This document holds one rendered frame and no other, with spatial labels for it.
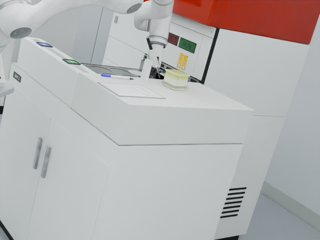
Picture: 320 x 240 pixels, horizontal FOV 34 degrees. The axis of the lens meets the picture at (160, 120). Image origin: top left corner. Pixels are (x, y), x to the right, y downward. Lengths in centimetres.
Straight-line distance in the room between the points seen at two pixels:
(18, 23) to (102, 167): 56
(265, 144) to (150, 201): 107
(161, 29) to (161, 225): 81
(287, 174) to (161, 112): 221
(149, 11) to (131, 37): 67
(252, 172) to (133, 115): 129
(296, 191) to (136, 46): 172
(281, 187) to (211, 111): 206
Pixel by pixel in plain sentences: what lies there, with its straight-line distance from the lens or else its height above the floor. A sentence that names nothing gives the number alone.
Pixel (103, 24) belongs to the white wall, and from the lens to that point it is 582.
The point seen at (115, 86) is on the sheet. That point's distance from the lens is 186.
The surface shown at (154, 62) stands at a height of 104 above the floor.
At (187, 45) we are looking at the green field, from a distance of 242.
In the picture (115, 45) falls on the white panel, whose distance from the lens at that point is 290.
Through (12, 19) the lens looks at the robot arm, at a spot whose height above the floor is 113.
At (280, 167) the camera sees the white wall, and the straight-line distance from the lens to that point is 391.
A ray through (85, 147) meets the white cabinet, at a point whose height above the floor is 72.
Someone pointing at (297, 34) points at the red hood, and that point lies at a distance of 273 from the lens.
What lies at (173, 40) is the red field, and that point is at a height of 110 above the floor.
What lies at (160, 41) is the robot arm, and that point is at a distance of 221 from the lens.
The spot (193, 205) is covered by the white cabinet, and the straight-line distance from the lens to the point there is 211.
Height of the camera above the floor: 141
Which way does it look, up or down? 16 degrees down
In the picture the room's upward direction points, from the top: 15 degrees clockwise
